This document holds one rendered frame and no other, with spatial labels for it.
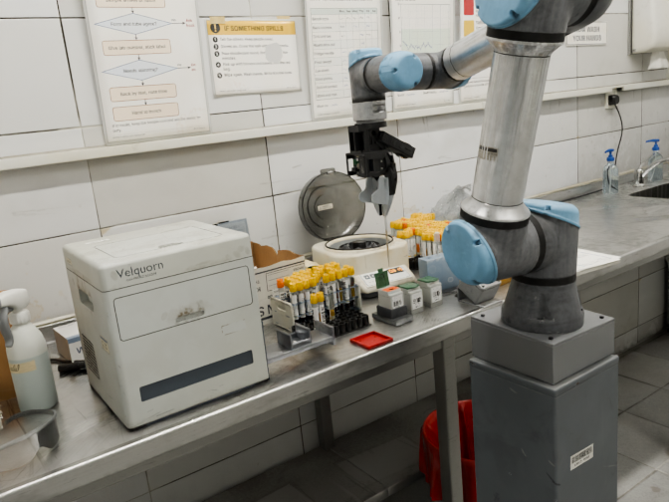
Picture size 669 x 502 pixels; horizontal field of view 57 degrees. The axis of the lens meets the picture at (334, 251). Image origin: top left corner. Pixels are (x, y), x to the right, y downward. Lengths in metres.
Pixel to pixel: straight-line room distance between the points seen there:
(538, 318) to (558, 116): 1.77
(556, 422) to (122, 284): 0.78
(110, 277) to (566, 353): 0.80
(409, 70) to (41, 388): 0.93
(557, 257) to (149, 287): 0.71
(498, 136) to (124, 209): 1.06
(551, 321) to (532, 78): 0.44
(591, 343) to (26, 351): 1.05
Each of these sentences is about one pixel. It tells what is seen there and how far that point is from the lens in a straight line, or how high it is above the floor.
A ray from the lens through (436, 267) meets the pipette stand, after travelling 1.64.
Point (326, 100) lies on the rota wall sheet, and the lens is 2.02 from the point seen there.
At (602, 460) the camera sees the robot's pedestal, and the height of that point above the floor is 0.67.
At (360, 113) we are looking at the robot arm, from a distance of 1.37.
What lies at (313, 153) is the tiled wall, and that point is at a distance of 1.99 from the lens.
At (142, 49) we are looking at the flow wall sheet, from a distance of 1.76.
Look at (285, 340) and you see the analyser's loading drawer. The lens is 1.30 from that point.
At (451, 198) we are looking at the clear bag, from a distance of 2.23.
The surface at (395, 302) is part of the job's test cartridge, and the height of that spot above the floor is 0.92.
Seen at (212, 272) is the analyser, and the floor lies 1.12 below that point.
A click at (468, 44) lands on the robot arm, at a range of 1.28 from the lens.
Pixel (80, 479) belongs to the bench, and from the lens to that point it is 1.13.
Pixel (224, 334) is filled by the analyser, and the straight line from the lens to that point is 1.18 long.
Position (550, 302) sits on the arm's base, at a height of 1.01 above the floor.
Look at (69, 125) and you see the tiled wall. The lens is 1.71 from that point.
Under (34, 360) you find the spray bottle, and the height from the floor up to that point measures 0.98.
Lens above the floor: 1.39
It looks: 13 degrees down
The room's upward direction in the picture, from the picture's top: 6 degrees counter-clockwise
